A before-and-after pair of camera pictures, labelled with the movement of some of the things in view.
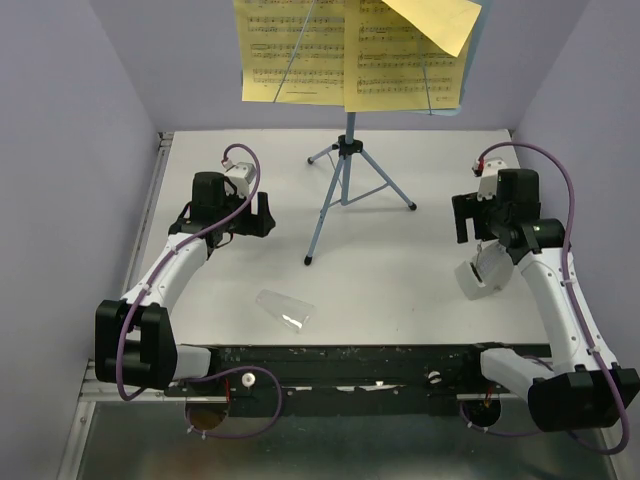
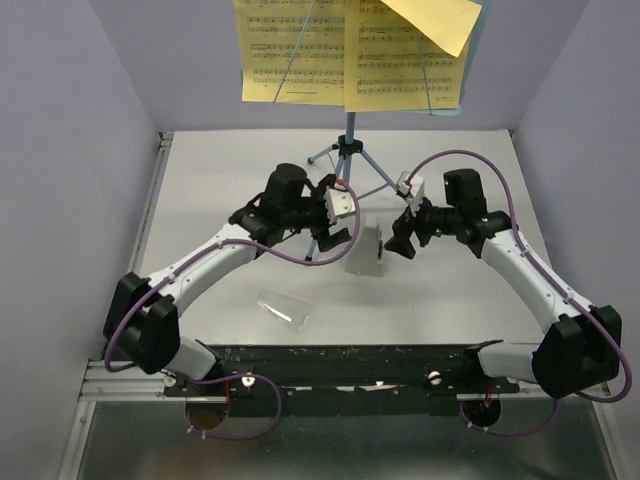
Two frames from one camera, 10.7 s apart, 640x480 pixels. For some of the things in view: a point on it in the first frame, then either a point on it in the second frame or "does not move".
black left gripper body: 247,223 to 313,215
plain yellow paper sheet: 445,23 does not move
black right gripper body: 467,205 to 423,224
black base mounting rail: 345,379 does not move
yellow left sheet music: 292,51 does not move
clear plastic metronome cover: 287,310 does not move
